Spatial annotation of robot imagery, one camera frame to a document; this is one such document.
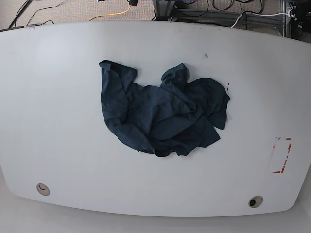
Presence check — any dark blue t-shirt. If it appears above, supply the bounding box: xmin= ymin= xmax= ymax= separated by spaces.
xmin=99 ymin=60 xmax=230 ymax=157

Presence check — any red tape rectangle marking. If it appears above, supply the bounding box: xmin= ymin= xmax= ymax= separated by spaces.
xmin=270 ymin=137 xmax=292 ymax=174

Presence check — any right table grommet hole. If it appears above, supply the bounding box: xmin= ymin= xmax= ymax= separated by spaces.
xmin=248 ymin=196 xmax=263 ymax=208

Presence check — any table grommet hole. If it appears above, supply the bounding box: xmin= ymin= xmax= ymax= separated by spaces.
xmin=248 ymin=196 xmax=263 ymax=208
xmin=36 ymin=183 xmax=50 ymax=196

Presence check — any left table grommet hole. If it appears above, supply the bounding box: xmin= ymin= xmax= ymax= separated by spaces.
xmin=36 ymin=183 xmax=50 ymax=196

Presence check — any aluminium frame rail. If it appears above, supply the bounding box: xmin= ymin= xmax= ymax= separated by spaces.
xmin=173 ymin=9 xmax=286 ymax=27

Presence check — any yellow cable on floor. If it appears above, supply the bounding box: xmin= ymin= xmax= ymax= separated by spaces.
xmin=89 ymin=4 xmax=132 ymax=22

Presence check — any black cable on floor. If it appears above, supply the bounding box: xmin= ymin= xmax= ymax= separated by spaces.
xmin=8 ymin=0 xmax=71 ymax=28

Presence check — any white cable on floor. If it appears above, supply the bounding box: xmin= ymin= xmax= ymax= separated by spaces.
xmin=230 ymin=10 xmax=292 ymax=29

